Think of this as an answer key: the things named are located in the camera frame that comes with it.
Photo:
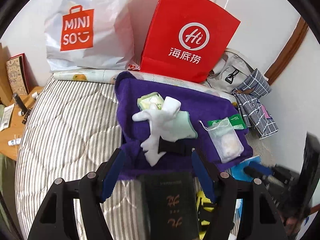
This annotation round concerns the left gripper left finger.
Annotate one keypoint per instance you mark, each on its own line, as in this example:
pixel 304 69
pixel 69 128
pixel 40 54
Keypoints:
pixel 55 218

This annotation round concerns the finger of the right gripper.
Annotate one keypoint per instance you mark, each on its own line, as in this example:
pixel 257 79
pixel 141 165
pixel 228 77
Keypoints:
pixel 261 168
pixel 265 179

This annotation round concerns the yellow pouch with black straps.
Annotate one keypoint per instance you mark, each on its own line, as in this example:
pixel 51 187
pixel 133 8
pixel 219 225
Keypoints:
pixel 204 212

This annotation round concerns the clear mesh drawstring pouch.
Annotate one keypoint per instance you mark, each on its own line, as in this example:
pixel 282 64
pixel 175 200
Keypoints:
pixel 224 139

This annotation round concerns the mint green cloth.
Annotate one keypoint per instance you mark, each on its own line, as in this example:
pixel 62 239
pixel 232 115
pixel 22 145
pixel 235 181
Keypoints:
pixel 178 128

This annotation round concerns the white cotton gloves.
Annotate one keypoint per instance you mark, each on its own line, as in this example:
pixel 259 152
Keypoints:
pixel 160 123

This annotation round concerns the green tissue pack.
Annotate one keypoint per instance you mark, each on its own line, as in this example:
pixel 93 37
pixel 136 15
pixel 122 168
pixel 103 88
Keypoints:
pixel 148 101

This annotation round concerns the person's right hand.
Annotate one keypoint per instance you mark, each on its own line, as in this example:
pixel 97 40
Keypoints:
pixel 293 226

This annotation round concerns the blue cardboard box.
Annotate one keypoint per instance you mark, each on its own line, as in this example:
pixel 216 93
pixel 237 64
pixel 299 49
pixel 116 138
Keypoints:
pixel 237 171

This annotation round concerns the dark green tea box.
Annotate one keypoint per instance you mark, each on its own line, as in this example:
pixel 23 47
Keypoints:
pixel 169 206

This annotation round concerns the grey plaid cloth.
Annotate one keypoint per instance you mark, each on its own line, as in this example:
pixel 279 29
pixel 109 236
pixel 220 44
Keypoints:
pixel 253 112

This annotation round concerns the white tube on nightstand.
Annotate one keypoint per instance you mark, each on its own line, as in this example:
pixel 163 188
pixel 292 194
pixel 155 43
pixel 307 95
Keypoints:
pixel 14 142

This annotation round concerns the striped quilted mattress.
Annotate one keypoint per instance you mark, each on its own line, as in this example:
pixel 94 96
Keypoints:
pixel 71 130

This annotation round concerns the beige backpack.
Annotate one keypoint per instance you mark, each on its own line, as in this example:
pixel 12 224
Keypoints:
pixel 230 71

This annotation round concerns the white paper sachet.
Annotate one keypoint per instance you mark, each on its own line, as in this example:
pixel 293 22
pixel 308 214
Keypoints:
pixel 6 117

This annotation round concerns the black bottle on nightstand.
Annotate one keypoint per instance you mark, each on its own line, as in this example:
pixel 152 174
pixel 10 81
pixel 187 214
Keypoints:
pixel 24 111

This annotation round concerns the red paper shopping bag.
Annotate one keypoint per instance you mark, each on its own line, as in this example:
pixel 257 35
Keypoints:
pixel 186 39

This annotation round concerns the rolled fruit print paper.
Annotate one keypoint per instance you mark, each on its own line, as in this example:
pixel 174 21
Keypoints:
pixel 109 76

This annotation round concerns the white Miniso plastic bag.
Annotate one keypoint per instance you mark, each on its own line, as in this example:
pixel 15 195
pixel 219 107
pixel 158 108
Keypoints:
pixel 88 34

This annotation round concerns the brown wooden door frame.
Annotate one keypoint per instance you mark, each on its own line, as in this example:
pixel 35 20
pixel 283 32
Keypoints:
pixel 288 51

